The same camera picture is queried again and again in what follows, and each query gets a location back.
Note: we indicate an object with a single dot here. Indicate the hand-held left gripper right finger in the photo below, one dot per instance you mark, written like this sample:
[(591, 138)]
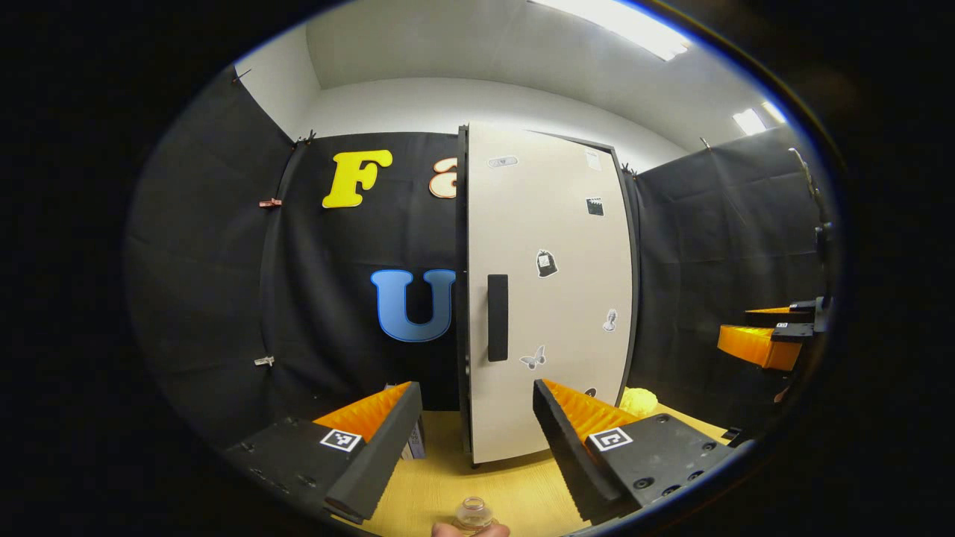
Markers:
[(571, 462)]

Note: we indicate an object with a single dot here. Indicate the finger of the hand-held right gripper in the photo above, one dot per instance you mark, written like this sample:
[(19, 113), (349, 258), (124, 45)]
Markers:
[(776, 317), (753, 344)]

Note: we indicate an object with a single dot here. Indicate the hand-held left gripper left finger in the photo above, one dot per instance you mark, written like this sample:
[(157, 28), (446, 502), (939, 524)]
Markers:
[(380, 459)]

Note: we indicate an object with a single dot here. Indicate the clear plastic bottle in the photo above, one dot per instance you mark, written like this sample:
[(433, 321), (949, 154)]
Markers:
[(474, 513)]

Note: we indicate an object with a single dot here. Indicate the dark grey cabinet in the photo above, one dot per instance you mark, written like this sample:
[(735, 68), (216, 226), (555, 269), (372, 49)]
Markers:
[(461, 298)]

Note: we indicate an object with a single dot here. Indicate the blue-grey book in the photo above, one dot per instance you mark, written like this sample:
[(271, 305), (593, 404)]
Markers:
[(415, 441)]

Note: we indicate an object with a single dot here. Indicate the yellow sponge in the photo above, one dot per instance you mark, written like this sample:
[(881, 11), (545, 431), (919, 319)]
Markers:
[(639, 401)]

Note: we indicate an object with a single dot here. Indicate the white cloth clip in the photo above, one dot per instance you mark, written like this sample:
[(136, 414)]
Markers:
[(263, 361)]

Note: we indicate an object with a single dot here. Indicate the small ceiling light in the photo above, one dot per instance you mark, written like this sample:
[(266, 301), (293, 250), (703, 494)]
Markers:
[(750, 121)]

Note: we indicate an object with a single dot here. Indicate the black backdrop cloth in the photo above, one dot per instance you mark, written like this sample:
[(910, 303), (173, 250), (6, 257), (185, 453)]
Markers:
[(224, 283)]

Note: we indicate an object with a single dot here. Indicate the red cloth clip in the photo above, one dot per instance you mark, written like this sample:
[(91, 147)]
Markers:
[(270, 202)]

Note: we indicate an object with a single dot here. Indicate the long ceiling light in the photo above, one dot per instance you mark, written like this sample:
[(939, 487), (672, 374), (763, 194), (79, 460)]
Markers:
[(619, 26)]

